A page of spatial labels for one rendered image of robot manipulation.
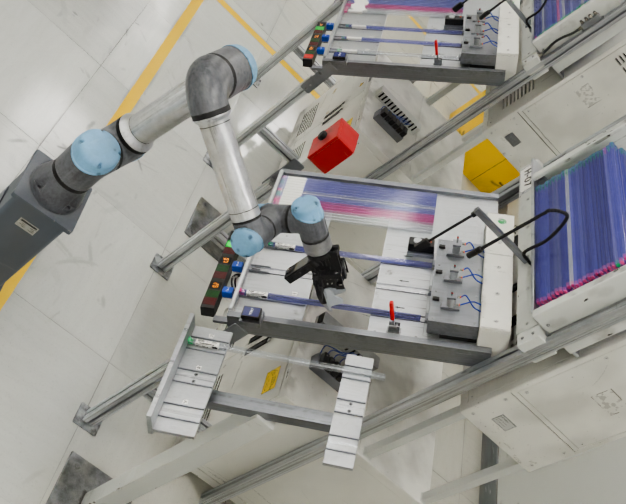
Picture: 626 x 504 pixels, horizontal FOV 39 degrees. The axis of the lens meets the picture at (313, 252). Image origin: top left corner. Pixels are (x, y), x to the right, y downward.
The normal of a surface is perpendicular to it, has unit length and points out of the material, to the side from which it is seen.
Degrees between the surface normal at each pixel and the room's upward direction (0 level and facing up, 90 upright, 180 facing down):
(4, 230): 90
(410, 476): 0
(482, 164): 90
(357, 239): 90
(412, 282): 44
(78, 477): 0
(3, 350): 0
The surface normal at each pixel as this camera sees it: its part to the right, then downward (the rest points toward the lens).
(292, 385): 0.69, -0.45
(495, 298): 0.01, -0.76
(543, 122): -0.19, 0.64
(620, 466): -0.69, -0.62
